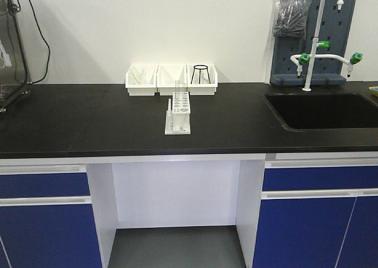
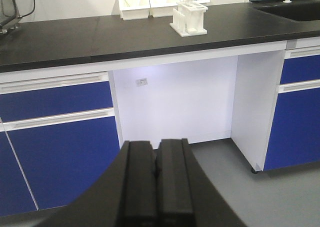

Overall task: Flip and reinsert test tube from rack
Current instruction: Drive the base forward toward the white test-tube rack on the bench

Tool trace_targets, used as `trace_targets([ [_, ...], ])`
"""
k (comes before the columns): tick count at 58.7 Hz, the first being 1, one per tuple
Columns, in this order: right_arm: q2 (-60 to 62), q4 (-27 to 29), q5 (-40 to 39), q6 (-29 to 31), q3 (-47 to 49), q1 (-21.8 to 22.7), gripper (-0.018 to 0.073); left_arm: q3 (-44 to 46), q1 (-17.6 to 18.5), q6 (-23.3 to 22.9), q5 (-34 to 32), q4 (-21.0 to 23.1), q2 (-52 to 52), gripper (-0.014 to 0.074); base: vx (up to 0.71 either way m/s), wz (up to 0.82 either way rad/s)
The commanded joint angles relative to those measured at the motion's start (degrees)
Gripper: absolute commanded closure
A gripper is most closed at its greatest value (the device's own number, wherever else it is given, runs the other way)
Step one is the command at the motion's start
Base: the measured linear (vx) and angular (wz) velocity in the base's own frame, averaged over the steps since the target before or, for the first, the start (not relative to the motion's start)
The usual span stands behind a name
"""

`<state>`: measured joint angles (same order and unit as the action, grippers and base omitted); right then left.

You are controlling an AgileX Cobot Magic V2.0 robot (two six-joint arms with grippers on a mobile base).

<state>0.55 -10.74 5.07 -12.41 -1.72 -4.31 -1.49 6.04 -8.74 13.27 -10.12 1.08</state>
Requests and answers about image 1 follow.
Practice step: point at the white test tube rack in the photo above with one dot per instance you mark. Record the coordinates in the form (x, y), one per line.
(177, 121)

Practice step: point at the grey pegboard drying rack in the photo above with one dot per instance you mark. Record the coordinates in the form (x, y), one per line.
(335, 28)

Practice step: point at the white right storage bin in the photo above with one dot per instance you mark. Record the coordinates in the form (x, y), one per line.
(202, 89)

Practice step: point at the white storage bin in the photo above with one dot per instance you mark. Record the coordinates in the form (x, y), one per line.
(202, 89)
(148, 89)
(167, 74)

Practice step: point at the white middle storage bin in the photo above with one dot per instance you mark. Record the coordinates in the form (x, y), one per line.
(167, 74)

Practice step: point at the black metal tripod stand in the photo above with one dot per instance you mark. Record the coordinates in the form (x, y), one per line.
(200, 74)

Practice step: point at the white left storage bin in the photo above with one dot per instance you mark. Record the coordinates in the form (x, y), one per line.
(148, 89)

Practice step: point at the clear glass beaker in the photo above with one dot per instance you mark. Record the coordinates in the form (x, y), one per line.
(141, 76)

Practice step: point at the black lab sink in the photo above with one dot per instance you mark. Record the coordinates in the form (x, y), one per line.
(324, 111)

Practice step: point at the blue left cabinet drawer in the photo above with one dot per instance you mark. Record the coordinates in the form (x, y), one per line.
(44, 185)

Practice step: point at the blue cabinet drawer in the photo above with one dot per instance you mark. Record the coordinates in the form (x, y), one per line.
(44, 185)
(343, 177)

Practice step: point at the white gooseneck lab faucet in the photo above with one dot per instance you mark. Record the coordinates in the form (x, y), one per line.
(300, 59)

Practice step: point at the blue right cabinet door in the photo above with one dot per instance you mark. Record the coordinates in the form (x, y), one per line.
(301, 232)

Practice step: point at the blue cabinet door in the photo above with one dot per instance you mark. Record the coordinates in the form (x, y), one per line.
(49, 236)
(301, 232)

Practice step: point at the clear bag of black pegs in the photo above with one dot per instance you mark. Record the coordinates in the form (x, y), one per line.
(292, 18)

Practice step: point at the blue right cabinet drawer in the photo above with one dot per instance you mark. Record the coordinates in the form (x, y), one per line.
(343, 177)

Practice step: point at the blue left cabinet door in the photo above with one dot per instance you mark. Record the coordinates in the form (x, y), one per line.
(49, 236)

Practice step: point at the yellow tray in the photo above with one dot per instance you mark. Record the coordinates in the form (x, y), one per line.
(374, 90)

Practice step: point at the clear acrylic enclosure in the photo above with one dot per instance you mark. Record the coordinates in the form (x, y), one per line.
(15, 75)

